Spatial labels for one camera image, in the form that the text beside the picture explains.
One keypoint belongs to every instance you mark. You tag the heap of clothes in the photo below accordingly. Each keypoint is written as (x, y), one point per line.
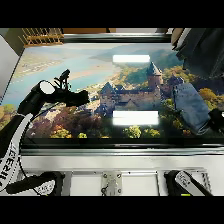
(203, 50)

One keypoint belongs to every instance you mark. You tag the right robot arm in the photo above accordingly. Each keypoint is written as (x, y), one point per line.
(186, 181)

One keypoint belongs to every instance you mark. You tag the silver frame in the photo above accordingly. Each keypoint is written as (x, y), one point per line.
(133, 161)

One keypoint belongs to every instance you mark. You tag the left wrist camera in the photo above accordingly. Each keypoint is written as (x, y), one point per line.
(63, 78)

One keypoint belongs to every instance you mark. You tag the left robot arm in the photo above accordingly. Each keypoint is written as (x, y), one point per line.
(29, 101)

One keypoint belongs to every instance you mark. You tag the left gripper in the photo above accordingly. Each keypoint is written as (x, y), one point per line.
(78, 98)

